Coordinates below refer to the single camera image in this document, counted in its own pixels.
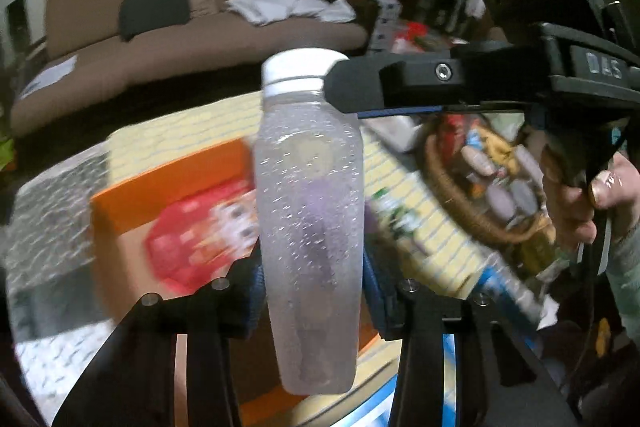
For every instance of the clear bottle with white cap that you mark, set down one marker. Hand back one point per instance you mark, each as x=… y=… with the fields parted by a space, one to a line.
x=310 y=207

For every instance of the blue box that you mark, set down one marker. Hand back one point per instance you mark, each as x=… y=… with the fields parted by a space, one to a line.
x=505 y=289

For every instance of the white paper sheet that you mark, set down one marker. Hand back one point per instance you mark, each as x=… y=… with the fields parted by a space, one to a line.
x=47 y=77

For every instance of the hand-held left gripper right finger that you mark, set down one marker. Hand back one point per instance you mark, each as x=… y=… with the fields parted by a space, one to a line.
x=375 y=302

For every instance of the wicker basket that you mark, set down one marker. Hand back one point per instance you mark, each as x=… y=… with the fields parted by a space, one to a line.
x=460 y=202

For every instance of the black cushion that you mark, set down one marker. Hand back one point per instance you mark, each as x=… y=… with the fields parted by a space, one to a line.
x=152 y=12

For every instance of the yellow plaid cloth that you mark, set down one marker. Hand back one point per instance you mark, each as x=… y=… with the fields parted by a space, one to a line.
x=200 y=127

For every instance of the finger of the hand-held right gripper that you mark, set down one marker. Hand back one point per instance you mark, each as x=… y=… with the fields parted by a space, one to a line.
x=410 y=79

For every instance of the assorted snack packets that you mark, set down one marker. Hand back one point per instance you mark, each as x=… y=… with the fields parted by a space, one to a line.
x=495 y=167

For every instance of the white crumpled cloth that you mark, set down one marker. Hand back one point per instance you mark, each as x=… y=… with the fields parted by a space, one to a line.
x=280 y=4

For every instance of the orange cardboard box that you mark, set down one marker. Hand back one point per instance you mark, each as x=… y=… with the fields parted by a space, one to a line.
x=165 y=187

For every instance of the person's right hand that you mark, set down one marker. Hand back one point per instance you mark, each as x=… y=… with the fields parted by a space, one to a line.
x=570 y=217

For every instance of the green packet with round label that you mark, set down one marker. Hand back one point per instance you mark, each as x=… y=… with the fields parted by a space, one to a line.
x=400 y=217

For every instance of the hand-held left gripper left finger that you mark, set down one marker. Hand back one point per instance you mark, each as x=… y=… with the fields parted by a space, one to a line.
x=256 y=289

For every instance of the person's right forearm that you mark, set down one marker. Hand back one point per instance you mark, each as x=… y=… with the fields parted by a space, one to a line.
x=627 y=277

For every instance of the brown sofa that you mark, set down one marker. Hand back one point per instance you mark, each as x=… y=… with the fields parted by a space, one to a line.
x=200 y=52

